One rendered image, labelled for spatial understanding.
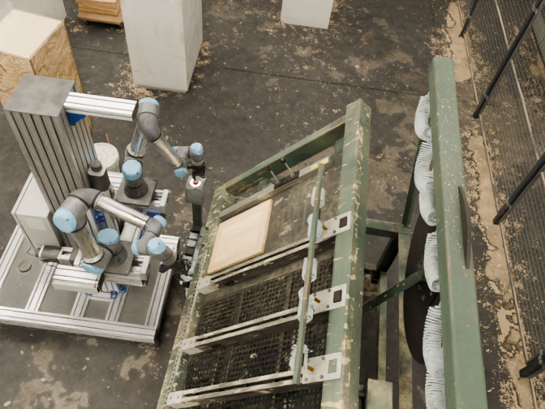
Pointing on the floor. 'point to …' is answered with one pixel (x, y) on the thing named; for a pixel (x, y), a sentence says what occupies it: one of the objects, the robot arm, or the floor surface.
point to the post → (197, 214)
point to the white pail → (109, 156)
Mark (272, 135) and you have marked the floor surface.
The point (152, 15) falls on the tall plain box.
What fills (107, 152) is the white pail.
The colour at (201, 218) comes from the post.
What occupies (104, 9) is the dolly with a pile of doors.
